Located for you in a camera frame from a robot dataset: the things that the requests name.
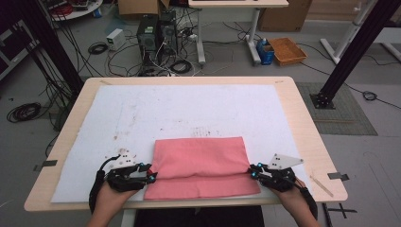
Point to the person's right hand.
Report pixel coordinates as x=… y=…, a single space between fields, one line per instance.
x=291 y=198

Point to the large cardboard box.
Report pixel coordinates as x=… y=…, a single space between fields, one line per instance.
x=283 y=15

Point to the white desk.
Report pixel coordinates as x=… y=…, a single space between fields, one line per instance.
x=239 y=3

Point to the round white table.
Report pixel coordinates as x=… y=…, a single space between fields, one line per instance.
x=77 y=11

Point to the grey floor mat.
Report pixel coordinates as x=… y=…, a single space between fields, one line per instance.
x=343 y=119

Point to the small cardboard box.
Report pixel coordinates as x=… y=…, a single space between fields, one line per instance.
x=138 y=7

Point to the black metal frame post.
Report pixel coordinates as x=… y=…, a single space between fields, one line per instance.
x=356 y=50
x=53 y=47

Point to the pink tank top red trim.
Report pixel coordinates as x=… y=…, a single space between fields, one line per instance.
x=201 y=164

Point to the white power supply box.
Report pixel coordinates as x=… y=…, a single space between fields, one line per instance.
x=115 y=39

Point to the orange tray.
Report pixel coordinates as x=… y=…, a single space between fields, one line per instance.
x=287 y=51

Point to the person's left hand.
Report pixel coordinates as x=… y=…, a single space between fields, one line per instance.
x=112 y=198

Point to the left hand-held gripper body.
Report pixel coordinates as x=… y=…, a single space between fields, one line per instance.
x=124 y=178

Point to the grey tape strip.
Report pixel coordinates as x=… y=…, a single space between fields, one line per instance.
x=338 y=176
x=47 y=164

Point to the person's dark clothing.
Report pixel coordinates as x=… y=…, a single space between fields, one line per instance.
x=198 y=217

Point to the thin wooden stick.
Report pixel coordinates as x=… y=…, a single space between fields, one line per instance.
x=321 y=186

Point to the white metal stand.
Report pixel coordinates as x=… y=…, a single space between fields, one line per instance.
x=345 y=34

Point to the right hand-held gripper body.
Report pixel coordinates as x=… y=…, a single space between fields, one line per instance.
x=279 y=176

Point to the white table mat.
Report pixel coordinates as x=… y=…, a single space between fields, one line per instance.
x=189 y=110

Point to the black computer tower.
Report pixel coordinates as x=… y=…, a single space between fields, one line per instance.
x=147 y=36
x=167 y=31

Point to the black tape cross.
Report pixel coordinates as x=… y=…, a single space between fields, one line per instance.
x=342 y=210

